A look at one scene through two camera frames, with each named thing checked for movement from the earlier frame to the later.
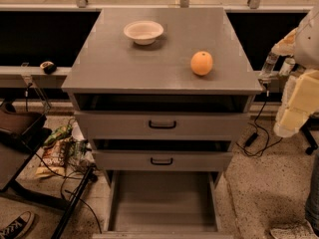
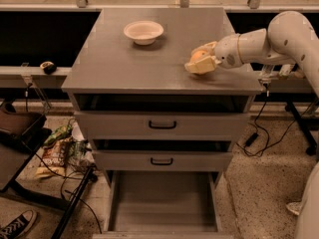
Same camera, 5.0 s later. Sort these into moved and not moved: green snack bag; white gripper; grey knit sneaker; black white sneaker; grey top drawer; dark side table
Moved: grey knit sneaker; white gripper
Not moved: dark side table; green snack bag; grey top drawer; black white sneaker
